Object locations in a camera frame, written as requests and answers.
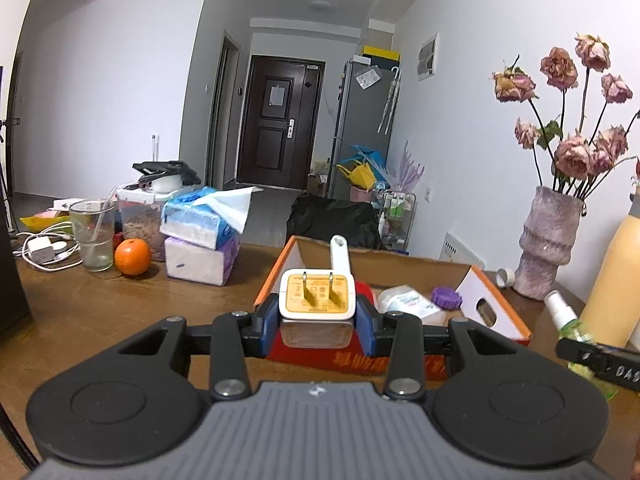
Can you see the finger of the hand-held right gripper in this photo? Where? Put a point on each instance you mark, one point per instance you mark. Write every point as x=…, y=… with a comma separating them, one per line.
x=580, y=354

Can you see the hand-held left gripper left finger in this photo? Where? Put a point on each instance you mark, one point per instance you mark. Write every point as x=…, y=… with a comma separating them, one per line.
x=267, y=322

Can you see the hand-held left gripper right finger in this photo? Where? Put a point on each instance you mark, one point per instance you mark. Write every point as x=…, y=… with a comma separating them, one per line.
x=367, y=325

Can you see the translucent cotton swab box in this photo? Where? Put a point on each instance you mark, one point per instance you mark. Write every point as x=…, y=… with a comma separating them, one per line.
x=410, y=305

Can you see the green spray bottle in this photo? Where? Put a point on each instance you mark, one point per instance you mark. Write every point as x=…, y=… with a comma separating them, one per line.
x=560, y=310

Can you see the white and yellow plug charger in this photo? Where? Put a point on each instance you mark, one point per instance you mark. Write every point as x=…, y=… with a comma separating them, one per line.
x=315, y=305

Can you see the red cardboard box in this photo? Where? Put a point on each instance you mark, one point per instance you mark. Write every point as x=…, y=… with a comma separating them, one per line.
x=325, y=357

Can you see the red and white lint brush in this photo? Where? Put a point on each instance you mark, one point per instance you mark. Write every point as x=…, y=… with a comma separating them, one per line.
x=341, y=257

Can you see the purple plastic cap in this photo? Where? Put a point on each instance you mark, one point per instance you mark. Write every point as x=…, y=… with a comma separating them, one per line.
x=446, y=298

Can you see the yellow thermos jug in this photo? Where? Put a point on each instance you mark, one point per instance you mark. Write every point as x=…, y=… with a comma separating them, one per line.
x=615, y=280

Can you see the white and purple tissue pack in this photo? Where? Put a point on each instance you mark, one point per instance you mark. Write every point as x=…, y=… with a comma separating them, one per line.
x=197, y=262

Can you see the small white cup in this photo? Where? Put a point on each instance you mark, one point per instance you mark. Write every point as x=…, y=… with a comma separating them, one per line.
x=505, y=278

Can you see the pink ceramic vase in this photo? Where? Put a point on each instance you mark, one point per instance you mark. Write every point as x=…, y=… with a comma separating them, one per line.
x=547, y=245

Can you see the trolley rack with bottles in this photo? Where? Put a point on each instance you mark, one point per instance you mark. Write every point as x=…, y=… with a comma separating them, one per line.
x=397, y=215

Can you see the blue tissue pack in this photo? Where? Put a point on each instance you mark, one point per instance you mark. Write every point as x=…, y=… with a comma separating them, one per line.
x=192, y=222

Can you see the pink bucket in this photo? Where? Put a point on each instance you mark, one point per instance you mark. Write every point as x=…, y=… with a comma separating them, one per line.
x=360, y=194

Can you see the small brown cardboard box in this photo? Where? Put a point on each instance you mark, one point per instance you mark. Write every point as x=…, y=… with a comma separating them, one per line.
x=317, y=182

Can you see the orange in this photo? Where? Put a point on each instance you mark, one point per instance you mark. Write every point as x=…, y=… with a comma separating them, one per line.
x=132, y=257

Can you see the yellow bag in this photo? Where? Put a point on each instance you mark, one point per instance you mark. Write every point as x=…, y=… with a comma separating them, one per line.
x=360, y=174

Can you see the purple feather decoration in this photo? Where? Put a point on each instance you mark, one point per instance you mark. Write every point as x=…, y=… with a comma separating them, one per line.
x=406, y=170

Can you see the clear food container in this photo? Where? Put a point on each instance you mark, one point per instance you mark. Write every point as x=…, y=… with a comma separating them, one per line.
x=140, y=220

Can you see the blue bag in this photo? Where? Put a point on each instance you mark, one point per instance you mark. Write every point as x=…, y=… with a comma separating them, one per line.
x=367, y=154

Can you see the glass with straw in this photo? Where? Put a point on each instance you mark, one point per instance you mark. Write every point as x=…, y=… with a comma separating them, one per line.
x=95, y=245

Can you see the grey fridge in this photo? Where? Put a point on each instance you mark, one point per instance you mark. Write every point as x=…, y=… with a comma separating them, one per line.
x=357, y=130

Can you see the dark brown door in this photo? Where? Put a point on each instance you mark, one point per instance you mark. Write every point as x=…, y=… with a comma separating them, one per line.
x=277, y=125

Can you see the dried pink roses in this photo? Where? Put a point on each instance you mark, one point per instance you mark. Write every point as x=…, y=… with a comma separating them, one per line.
x=572, y=152

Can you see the white rod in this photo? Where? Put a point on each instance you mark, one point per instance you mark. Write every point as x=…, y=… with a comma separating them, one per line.
x=154, y=147

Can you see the grey side door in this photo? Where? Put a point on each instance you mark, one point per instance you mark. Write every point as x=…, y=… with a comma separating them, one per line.
x=222, y=115

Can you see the white folded umbrella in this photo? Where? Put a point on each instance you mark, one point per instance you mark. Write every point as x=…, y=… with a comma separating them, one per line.
x=389, y=100

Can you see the white flat box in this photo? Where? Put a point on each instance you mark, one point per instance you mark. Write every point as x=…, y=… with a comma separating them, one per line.
x=67, y=204

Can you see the clear plastic sleeve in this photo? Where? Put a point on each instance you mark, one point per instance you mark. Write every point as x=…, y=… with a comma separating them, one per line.
x=367, y=78

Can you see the black paper bag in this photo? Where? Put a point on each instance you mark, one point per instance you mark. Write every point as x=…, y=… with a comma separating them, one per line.
x=10, y=285

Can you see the yellow box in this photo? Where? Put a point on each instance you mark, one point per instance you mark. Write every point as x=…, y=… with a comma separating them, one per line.
x=381, y=54

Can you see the black tripod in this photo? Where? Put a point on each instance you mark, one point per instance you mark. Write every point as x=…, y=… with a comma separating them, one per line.
x=10, y=121

